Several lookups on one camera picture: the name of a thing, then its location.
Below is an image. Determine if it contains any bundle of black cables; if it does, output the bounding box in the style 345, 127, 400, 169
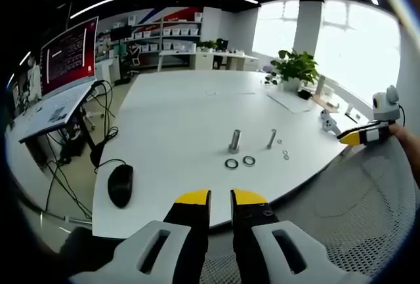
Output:
35, 79, 119, 221

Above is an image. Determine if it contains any red-screen laptop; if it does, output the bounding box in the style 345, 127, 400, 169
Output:
18, 16, 100, 144

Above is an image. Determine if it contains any potted green plant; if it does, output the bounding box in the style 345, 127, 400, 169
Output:
269, 49, 320, 92

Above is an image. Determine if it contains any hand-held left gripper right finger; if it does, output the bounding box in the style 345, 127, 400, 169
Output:
229, 188, 375, 284

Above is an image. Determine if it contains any white paper sheet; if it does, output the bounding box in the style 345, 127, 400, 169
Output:
266, 92, 312, 113

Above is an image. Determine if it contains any black mouse cable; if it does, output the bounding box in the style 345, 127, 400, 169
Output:
94, 158, 127, 175

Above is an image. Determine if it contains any laptop stand desk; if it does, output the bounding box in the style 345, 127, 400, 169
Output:
18, 82, 106, 167

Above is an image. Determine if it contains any white game controller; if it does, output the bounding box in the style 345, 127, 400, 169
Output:
320, 109, 342, 134

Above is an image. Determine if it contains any black monitor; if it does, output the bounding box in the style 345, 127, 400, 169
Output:
110, 25, 133, 43

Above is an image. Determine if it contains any grey mesh chair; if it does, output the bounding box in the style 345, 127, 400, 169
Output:
199, 123, 420, 284

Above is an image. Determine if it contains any white storage shelf with bins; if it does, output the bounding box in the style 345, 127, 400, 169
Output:
129, 11, 203, 56

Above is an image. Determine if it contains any thin threaded bolt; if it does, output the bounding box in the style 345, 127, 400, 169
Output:
266, 129, 278, 150

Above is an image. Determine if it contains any white office desk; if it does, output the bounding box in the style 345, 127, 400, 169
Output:
157, 49, 260, 72

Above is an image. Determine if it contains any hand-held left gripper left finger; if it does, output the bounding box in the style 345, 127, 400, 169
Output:
68, 189, 211, 284

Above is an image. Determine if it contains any black computer mouse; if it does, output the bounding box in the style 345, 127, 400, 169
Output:
107, 164, 135, 209

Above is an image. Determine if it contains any person's right hand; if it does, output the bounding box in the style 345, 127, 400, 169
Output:
388, 123, 411, 140

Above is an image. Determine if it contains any wooden tray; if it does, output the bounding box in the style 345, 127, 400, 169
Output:
310, 92, 341, 113

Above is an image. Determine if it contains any thick threaded stud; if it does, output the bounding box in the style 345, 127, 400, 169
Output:
228, 129, 242, 153

